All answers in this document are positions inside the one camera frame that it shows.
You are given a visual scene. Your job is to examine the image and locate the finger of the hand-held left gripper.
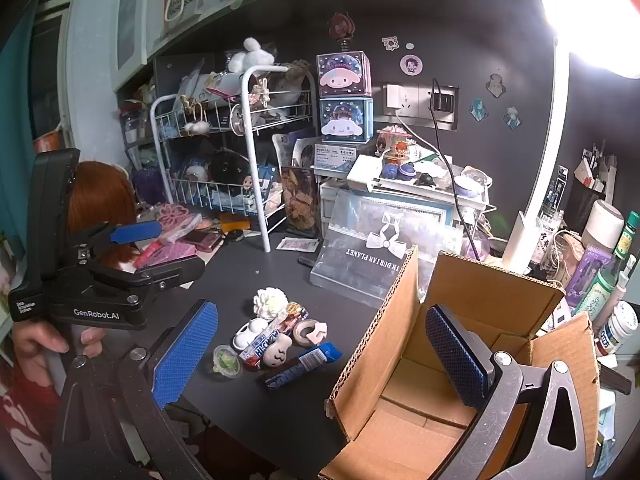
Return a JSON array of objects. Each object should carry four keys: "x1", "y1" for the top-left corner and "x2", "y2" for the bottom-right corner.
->
[
  {"x1": 75, "y1": 221, "x2": 163, "y2": 267},
  {"x1": 90, "y1": 256, "x2": 206, "y2": 311}
]

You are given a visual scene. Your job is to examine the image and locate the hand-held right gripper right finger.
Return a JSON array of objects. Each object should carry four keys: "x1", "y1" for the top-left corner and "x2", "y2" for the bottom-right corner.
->
[{"x1": 424, "y1": 304, "x2": 601, "y2": 480}]

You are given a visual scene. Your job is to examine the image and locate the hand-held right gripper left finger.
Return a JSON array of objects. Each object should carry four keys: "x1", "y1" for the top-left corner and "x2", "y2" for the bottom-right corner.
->
[{"x1": 52, "y1": 299, "x2": 220, "y2": 480}]

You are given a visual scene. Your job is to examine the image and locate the brown cardboard box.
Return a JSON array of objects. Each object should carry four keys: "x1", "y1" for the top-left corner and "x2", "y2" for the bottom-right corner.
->
[{"x1": 320, "y1": 245, "x2": 601, "y2": 480}]

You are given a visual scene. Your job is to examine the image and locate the white flower hair clip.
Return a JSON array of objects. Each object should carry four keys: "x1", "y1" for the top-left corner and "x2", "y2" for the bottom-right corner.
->
[{"x1": 253, "y1": 287, "x2": 290, "y2": 321}]

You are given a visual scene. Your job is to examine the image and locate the person's left hand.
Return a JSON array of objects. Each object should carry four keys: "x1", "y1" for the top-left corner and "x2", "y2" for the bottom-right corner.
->
[{"x1": 12, "y1": 320, "x2": 104, "y2": 361}]

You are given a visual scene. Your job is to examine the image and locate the pink wallet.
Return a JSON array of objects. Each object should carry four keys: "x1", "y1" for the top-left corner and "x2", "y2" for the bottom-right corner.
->
[{"x1": 135, "y1": 241, "x2": 198, "y2": 268}]

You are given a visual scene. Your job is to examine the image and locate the pink flower-shaped mirror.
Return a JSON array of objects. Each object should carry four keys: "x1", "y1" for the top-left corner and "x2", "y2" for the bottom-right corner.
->
[{"x1": 159, "y1": 203, "x2": 193, "y2": 231}]

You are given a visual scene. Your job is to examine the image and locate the green jelly cup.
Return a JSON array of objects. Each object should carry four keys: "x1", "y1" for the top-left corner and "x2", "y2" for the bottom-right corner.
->
[{"x1": 212, "y1": 344, "x2": 244, "y2": 376}]

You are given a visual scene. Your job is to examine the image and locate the pink phone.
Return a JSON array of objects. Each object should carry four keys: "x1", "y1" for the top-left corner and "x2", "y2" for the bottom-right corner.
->
[{"x1": 185, "y1": 230, "x2": 223, "y2": 253}]

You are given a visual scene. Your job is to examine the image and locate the orange wig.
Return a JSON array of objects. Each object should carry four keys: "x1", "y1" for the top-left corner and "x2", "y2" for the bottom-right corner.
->
[{"x1": 70, "y1": 160, "x2": 138, "y2": 267}]

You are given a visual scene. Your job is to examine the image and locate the striped candy pack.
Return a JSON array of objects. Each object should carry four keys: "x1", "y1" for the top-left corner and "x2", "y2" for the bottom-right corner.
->
[{"x1": 239, "y1": 317, "x2": 293, "y2": 362}]

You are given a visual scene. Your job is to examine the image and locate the white ghost figure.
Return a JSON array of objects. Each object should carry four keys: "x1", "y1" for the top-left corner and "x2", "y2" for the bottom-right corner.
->
[{"x1": 263, "y1": 335, "x2": 292, "y2": 367}]

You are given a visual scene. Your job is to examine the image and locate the black plush toy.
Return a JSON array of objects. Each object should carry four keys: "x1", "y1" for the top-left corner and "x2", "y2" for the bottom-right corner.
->
[{"x1": 207, "y1": 152, "x2": 251, "y2": 183}]

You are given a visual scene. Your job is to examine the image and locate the small red candy packet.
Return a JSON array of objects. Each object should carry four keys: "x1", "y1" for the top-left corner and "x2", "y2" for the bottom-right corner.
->
[{"x1": 285, "y1": 302, "x2": 308, "y2": 333}]

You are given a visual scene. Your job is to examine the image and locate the blue candy bar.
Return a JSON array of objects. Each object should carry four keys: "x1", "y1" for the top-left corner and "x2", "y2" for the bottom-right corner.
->
[{"x1": 264, "y1": 342, "x2": 343, "y2": 391}]

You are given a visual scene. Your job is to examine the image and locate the beige tape roll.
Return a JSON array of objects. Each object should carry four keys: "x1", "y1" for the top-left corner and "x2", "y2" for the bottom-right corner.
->
[{"x1": 292, "y1": 320, "x2": 327, "y2": 347}]

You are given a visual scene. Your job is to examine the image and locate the small white sachet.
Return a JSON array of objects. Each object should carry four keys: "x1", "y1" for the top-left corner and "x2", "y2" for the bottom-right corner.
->
[{"x1": 276, "y1": 237, "x2": 320, "y2": 252}]

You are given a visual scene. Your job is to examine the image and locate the clear gift bag with bow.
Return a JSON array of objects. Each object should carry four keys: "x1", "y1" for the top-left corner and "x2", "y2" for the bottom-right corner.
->
[{"x1": 310, "y1": 190, "x2": 466, "y2": 308}]

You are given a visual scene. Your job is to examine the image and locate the brown snack bag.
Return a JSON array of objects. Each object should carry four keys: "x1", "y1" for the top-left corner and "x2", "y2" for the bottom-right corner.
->
[{"x1": 281, "y1": 166, "x2": 321, "y2": 238}]

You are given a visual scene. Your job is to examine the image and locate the green and white bottle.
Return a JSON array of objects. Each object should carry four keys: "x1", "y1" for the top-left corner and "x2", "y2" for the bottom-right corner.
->
[{"x1": 575, "y1": 270, "x2": 621, "y2": 318}]

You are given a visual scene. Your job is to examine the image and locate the purple box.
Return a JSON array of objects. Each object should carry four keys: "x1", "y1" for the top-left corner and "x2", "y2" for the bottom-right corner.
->
[{"x1": 565, "y1": 245, "x2": 613, "y2": 306}]

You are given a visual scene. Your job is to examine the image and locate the white pill bottle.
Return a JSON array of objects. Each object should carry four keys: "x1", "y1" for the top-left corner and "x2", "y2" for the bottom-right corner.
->
[{"x1": 597, "y1": 301, "x2": 639, "y2": 356}]

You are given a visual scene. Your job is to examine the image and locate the purple bowl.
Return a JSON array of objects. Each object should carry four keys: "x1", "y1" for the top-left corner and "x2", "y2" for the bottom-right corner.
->
[{"x1": 452, "y1": 175, "x2": 486, "y2": 199}]

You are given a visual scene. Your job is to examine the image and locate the white drawer organizer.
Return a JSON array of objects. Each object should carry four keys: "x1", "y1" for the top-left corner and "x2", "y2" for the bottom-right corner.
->
[{"x1": 320, "y1": 177, "x2": 488, "y2": 228}]

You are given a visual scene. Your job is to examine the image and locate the person's red clothing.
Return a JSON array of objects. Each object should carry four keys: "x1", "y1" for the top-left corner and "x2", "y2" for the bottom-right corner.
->
[{"x1": 0, "y1": 360, "x2": 66, "y2": 480}]

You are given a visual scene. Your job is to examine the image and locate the white tube container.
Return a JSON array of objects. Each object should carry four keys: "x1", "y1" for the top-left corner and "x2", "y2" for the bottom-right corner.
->
[{"x1": 582, "y1": 200, "x2": 626, "y2": 252}]

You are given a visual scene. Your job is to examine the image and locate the blue and white card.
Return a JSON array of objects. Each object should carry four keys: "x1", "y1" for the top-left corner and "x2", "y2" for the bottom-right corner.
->
[{"x1": 314, "y1": 144, "x2": 357, "y2": 171}]

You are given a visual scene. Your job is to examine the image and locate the white tray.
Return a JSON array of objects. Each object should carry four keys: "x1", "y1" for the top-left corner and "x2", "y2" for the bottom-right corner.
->
[{"x1": 346, "y1": 155, "x2": 451, "y2": 193}]

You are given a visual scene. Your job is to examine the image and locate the white plush toy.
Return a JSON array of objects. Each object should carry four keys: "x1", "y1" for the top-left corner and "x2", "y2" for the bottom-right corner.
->
[{"x1": 227, "y1": 37, "x2": 276, "y2": 73}]

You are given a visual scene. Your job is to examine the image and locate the black mesh pen holder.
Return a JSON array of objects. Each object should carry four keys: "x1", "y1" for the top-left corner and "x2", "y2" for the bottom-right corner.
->
[{"x1": 567, "y1": 147, "x2": 621, "y2": 221}]

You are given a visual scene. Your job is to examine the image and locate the white cabinet door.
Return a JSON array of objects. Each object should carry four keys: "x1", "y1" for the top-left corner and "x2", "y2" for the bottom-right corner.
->
[{"x1": 115, "y1": 0, "x2": 156, "y2": 72}]

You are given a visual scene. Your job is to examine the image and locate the blue character box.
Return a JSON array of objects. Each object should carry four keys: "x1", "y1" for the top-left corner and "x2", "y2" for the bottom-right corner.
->
[{"x1": 319, "y1": 97, "x2": 375, "y2": 143}]

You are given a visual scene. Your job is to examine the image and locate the canvas tote bag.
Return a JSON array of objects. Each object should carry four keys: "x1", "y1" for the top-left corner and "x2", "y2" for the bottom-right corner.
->
[{"x1": 162, "y1": 0, "x2": 201, "y2": 31}]

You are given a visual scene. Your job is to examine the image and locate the white desk lamp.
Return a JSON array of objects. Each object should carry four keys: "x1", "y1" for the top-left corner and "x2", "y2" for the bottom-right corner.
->
[{"x1": 500, "y1": 0, "x2": 640, "y2": 276}]

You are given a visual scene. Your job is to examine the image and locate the pink character box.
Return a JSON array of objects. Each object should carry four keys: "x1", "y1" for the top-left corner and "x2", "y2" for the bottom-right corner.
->
[{"x1": 316, "y1": 52, "x2": 372, "y2": 98}]

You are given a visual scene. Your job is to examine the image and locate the spring character figure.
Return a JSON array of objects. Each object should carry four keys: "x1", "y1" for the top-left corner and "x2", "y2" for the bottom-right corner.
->
[{"x1": 328, "y1": 12, "x2": 356, "y2": 53}]

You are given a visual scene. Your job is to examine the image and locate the white wire rack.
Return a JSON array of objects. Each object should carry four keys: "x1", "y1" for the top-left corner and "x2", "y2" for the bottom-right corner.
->
[{"x1": 150, "y1": 64, "x2": 316, "y2": 253}]

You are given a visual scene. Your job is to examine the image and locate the black charger cable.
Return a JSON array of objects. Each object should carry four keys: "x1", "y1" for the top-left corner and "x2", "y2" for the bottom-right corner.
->
[{"x1": 431, "y1": 78, "x2": 487, "y2": 262}]

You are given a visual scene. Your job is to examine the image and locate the grey wall socket panel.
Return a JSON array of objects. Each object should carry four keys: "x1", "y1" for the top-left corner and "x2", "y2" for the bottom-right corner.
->
[{"x1": 382, "y1": 81, "x2": 460, "y2": 128}]

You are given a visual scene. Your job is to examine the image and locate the white charger cable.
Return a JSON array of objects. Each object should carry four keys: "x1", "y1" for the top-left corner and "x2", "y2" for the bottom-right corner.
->
[{"x1": 387, "y1": 85, "x2": 441, "y2": 161}]

